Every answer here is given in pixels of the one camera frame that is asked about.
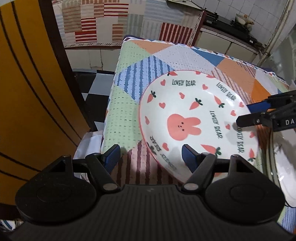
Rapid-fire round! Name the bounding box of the colourful patchwork tablecloth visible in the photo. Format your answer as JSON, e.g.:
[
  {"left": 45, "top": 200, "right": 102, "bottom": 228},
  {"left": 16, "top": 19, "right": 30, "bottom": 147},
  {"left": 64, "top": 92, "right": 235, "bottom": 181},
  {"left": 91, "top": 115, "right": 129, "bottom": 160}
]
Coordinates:
[{"left": 101, "top": 37, "right": 288, "bottom": 186}]

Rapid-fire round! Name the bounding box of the white sun plate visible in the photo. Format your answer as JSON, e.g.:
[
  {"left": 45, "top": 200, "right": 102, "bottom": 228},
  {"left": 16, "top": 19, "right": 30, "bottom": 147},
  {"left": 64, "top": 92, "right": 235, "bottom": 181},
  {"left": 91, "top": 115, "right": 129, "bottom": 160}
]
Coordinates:
[{"left": 266, "top": 129, "right": 295, "bottom": 208}]

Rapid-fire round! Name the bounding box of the white rabbit carrot plate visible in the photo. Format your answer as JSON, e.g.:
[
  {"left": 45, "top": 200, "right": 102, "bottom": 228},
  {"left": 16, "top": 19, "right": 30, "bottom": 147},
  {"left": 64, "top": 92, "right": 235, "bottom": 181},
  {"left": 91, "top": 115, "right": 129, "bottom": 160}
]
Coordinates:
[{"left": 138, "top": 70, "right": 258, "bottom": 182}]

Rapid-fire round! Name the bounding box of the white plastic bag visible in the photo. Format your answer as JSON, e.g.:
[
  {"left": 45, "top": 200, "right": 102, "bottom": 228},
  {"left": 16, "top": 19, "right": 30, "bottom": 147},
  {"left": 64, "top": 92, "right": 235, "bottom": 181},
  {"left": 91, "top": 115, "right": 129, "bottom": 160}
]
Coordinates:
[{"left": 73, "top": 130, "right": 103, "bottom": 159}]

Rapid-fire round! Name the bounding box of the striped patchwork counter cloth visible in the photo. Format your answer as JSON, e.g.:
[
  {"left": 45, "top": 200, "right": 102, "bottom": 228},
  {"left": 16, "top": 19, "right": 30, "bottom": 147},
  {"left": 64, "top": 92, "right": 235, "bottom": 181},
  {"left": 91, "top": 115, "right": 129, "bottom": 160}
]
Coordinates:
[{"left": 52, "top": 1, "right": 204, "bottom": 48}]

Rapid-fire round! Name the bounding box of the black gas stove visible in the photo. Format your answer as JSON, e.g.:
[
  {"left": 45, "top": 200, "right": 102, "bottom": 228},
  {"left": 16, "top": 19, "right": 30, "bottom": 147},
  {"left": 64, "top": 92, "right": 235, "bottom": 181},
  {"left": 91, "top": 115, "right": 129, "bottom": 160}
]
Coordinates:
[{"left": 203, "top": 9, "right": 263, "bottom": 48}]

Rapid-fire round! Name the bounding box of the white kitchen cabinet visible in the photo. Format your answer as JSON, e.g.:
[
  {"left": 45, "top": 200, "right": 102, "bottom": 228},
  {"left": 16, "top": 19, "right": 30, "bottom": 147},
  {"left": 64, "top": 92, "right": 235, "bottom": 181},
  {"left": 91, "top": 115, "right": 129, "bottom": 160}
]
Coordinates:
[{"left": 195, "top": 26, "right": 259, "bottom": 63}]

